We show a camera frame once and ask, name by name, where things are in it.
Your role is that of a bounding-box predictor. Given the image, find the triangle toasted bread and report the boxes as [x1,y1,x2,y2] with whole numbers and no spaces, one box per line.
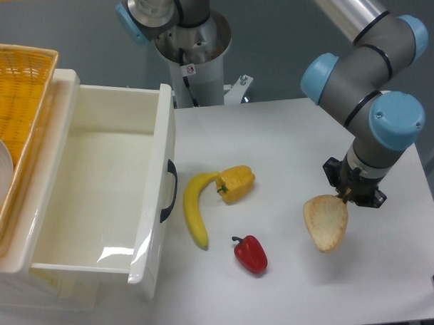
[304,195,348,253]

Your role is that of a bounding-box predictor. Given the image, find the black drawer handle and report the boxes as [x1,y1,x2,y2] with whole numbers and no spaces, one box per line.
[160,159,178,224]

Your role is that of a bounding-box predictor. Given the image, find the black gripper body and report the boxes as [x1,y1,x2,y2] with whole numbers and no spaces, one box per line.
[337,156,381,201]

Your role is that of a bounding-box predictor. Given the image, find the red bell pepper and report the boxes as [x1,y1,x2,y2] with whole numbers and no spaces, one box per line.
[231,234,268,275]

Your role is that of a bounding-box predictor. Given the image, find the yellow bell pepper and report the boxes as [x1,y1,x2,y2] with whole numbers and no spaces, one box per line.
[215,165,255,204]

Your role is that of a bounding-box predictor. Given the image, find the upper white drawer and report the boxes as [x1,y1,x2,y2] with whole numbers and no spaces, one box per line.
[32,84,175,301]

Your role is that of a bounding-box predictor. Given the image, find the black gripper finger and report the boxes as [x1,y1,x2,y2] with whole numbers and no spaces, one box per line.
[323,157,342,190]
[353,186,386,208]

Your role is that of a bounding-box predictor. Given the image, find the yellow banana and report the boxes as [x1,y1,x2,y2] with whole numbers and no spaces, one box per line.
[182,172,219,250]

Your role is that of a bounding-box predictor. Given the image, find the yellow woven basket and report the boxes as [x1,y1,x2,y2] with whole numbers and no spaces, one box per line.
[0,43,58,244]

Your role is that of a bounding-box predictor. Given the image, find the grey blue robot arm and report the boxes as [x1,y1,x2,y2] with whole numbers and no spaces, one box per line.
[116,0,429,208]

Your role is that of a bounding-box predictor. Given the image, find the white metal bracket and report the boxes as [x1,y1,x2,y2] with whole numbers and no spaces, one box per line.
[224,74,254,105]

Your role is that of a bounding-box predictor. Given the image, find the black cable on pedestal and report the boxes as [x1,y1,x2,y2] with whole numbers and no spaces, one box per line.
[178,47,201,108]

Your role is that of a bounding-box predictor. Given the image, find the white drawer cabinet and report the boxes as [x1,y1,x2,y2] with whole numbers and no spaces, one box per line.
[0,69,98,311]

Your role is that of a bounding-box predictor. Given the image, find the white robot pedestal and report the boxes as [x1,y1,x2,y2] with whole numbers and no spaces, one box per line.
[155,10,232,108]

